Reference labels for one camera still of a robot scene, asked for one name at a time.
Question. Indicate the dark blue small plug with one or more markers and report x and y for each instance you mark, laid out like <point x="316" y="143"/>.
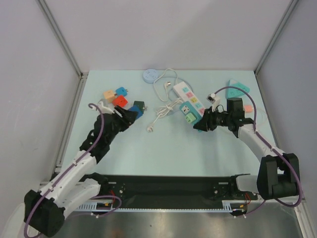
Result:
<point x="136" y="110"/>

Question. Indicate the light blue round socket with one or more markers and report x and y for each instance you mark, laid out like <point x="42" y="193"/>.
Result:
<point x="150" y="75"/>

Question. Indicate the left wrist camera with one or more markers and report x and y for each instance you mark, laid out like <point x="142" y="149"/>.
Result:
<point x="103" y="105"/>

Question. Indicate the wooden tan plug adapter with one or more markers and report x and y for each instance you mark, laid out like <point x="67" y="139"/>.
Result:
<point x="109" y="95"/>

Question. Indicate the white slotted cable duct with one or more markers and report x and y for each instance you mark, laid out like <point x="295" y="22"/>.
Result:
<point x="92" y="206"/>

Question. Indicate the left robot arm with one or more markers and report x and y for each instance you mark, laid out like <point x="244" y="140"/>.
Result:
<point x="47" y="209"/>

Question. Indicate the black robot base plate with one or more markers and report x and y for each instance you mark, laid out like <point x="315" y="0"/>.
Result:
<point x="171" y="192"/>

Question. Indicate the teal triangular power strip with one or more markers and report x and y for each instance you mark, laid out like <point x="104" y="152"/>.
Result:
<point x="234" y="89"/>

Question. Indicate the aluminium frame rail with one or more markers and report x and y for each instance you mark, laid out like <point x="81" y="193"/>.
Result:
<point x="277" y="34"/>
<point x="48" y="15"/>

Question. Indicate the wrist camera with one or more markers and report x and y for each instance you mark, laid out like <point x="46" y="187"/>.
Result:
<point x="103" y="105"/>
<point x="214" y="100"/>

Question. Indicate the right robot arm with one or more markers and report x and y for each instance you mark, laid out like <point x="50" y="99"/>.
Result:
<point x="278" y="175"/>

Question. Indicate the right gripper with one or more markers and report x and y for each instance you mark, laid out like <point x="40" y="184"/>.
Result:
<point x="208" y="122"/>

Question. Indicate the pink charger plug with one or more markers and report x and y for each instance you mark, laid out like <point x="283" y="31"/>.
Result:
<point x="248" y="109"/>

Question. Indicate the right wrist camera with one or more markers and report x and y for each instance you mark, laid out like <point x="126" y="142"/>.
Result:
<point x="214" y="100"/>

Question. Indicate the aluminium frame rail left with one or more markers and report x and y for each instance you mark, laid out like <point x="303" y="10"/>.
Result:
<point x="48" y="15"/>

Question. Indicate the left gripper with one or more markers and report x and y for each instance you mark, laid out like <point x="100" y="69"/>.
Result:
<point x="129" y="117"/>

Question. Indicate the aluminium frame rail right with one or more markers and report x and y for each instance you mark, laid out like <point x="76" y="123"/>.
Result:
<point x="277" y="34"/>

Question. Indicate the dark green cube adapter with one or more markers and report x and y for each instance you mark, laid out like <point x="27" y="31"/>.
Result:
<point x="141" y="105"/>

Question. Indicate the red cube adapter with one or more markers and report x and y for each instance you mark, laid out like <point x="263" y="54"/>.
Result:
<point x="120" y="101"/>

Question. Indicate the teal rectangular power strip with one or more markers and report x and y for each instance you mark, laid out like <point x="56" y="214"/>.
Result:
<point x="186" y="107"/>

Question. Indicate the blue square plug adapter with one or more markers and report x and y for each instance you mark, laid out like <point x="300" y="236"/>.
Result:
<point x="121" y="91"/>

